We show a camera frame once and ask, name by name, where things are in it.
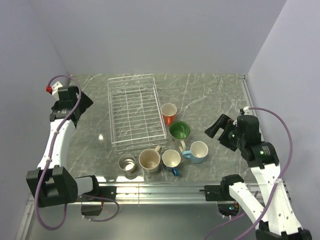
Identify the green interior floral mug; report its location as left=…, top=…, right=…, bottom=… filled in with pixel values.
left=169, top=121, right=191, bottom=153

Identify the stainless steel cup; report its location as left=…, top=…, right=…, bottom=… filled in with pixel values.
left=118, top=154, right=137, bottom=177

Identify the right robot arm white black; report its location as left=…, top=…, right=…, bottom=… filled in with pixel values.
left=205, top=114, right=312, bottom=240

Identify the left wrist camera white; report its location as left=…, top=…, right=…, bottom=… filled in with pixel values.
left=45, top=81, right=63, bottom=99

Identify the dark blue faceted mug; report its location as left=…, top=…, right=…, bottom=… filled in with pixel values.
left=162, top=149, right=181, bottom=177

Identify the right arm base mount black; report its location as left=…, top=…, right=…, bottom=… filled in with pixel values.
left=199, top=184, right=248, bottom=217

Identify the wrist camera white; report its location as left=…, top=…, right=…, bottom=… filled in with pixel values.
left=45, top=81, right=63, bottom=99
left=239, top=106, right=252, bottom=115

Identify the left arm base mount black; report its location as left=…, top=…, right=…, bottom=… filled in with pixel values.
left=78, top=186, right=117, bottom=217

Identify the beige patterned mug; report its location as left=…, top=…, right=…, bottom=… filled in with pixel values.
left=138, top=145, right=162, bottom=174

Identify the aluminium mounting rail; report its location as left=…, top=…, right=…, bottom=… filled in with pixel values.
left=14, top=181, right=293, bottom=240

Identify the light blue mug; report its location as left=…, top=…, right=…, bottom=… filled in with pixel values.
left=182, top=141, right=209, bottom=164

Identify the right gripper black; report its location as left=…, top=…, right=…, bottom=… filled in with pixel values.
left=204, top=113, right=245, bottom=151

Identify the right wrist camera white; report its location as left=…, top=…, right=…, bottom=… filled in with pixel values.
left=239, top=106, right=252, bottom=115

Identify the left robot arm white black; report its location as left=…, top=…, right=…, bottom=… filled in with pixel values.
left=26, top=81, right=101, bottom=208

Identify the white wire dish rack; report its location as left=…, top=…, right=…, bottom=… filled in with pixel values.
left=107, top=74, right=167, bottom=154

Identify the orange mug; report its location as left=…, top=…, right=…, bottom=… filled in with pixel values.
left=161, top=103, right=177, bottom=126

